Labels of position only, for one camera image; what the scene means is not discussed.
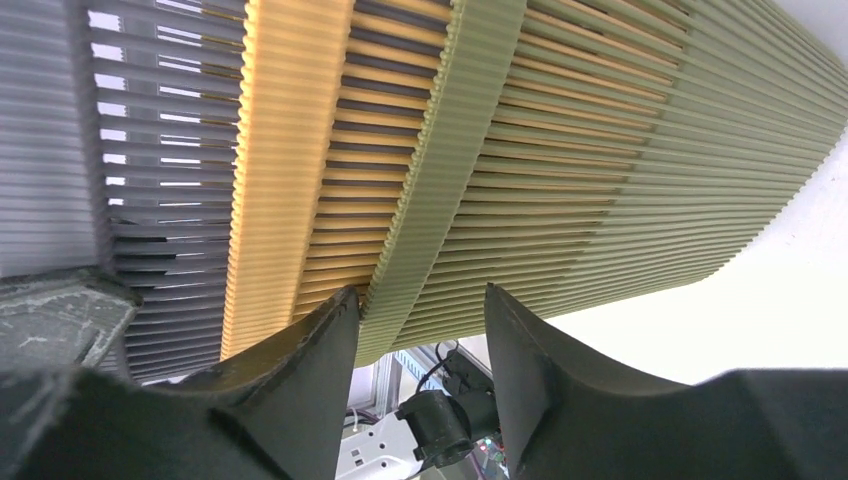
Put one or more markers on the grey slatted basket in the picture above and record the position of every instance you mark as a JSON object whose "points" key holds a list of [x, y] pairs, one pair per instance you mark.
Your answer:
{"points": [[118, 137]]}

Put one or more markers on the yellow slatted basket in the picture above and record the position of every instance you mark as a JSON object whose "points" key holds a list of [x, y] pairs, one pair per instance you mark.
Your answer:
{"points": [[332, 100]]}

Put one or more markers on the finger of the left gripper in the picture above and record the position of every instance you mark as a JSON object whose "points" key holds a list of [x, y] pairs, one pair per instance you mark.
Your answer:
{"points": [[63, 317]]}

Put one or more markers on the green slatted basket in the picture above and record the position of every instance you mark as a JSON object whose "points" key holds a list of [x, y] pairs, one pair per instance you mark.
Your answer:
{"points": [[635, 146]]}

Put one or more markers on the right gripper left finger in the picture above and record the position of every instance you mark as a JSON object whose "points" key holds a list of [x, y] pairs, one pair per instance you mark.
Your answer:
{"points": [[273, 411]]}

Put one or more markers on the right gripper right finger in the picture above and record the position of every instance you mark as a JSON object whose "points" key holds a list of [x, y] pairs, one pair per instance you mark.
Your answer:
{"points": [[568, 411]]}

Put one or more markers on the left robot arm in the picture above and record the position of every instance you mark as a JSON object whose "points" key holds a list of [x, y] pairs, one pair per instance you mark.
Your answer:
{"points": [[450, 417]]}

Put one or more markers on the white power strip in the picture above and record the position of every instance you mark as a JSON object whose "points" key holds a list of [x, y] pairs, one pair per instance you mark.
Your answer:
{"points": [[396, 446]]}

